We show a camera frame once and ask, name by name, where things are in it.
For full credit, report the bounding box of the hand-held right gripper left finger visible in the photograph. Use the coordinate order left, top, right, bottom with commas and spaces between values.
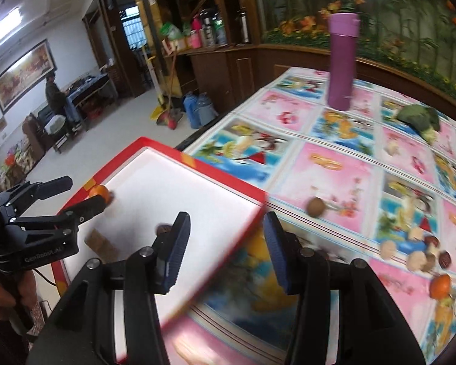
25, 211, 192, 365

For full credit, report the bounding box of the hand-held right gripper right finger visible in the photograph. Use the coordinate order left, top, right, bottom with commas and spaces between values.
263, 211, 428, 365

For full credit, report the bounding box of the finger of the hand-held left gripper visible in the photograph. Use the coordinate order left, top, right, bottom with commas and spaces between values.
7, 196, 106, 242
0, 176, 74, 208

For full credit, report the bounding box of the small orange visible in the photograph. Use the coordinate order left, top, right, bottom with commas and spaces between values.
88, 184, 111, 205
429, 274, 452, 299

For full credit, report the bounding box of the round brown fruit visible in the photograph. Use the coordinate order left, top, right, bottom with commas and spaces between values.
307, 197, 326, 217

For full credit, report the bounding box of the red tray with white inside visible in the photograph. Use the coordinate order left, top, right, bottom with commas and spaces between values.
51, 136, 267, 363

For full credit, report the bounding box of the person's left hand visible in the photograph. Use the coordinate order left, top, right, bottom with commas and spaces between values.
0, 271, 37, 321

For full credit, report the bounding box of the brown cardboard piece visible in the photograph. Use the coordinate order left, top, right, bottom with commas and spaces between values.
84, 228, 120, 263

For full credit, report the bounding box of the wooden chair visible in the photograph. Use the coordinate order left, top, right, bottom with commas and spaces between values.
23, 112, 80, 155

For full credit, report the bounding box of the printed plastic tablecloth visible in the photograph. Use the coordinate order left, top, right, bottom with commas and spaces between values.
163, 66, 456, 365

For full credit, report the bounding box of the dark wooden side table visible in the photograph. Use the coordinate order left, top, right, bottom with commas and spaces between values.
63, 73, 120, 132

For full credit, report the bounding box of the broom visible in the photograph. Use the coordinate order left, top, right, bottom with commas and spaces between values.
156, 40, 183, 130

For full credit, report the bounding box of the blue water jug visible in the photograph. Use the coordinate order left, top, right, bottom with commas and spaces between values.
182, 91, 200, 130
195, 93, 219, 122

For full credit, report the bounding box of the ceiling light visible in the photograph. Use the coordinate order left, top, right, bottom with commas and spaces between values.
0, 8, 23, 46

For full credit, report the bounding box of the barred window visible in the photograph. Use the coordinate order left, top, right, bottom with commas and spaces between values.
122, 4, 147, 50

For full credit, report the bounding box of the wooden cabinet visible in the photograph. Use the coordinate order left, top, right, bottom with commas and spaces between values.
175, 43, 267, 115

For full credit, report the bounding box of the green cabbage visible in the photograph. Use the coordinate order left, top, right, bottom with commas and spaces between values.
396, 103, 440, 146

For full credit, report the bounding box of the purple bottle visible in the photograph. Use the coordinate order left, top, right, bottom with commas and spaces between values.
327, 12, 361, 111

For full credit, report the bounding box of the silver thermos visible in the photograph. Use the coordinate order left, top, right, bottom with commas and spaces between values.
199, 9, 215, 46

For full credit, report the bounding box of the green bottle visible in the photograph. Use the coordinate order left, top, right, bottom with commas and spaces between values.
215, 17, 229, 45

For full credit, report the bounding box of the steel thermos flask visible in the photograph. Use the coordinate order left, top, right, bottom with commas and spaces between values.
237, 8, 251, 44

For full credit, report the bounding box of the black cable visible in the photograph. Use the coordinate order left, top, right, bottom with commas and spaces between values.
32, 268, 58, 287

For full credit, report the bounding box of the framed wall painting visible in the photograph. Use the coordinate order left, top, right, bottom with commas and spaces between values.
0, 39, 57, 114

